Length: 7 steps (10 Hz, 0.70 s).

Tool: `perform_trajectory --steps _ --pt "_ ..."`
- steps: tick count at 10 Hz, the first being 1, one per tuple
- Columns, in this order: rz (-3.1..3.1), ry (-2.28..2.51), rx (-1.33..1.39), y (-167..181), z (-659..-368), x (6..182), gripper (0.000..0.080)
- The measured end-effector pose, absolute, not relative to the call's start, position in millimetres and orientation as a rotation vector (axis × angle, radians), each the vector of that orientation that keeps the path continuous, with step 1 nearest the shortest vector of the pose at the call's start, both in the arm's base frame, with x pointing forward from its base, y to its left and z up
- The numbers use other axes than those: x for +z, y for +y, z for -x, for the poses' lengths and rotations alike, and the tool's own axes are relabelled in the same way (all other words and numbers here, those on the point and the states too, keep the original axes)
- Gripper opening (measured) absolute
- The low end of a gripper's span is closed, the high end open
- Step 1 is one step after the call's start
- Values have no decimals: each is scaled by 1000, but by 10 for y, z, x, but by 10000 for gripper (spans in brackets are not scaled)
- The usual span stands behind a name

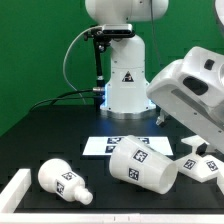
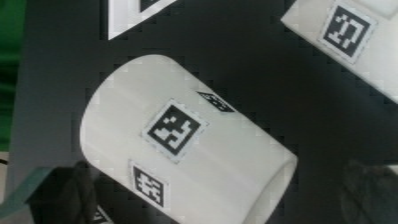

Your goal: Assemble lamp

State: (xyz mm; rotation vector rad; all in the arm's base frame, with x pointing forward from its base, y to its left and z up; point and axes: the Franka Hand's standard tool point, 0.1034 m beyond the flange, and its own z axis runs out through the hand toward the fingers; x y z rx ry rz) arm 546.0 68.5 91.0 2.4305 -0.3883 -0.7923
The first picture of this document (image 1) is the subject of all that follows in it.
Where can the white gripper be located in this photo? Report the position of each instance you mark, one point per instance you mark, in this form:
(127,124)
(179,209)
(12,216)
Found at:
(192,91)

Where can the white lamp base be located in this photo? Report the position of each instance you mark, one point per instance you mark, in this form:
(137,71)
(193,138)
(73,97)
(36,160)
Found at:
(198,167)

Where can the white lamp shade cone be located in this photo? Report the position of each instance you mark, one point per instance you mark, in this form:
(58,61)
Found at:
(136,163)

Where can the white lamp bulb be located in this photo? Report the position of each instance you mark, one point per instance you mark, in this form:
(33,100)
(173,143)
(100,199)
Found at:
(56,176)

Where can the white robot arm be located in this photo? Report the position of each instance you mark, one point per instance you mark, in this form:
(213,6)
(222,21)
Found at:
(127,97)

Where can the white marker sheet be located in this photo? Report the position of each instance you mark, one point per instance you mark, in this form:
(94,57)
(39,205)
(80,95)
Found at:
(103,146)

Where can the white table border frame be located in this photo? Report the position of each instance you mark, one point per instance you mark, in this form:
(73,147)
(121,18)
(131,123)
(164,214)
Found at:
(14,191)

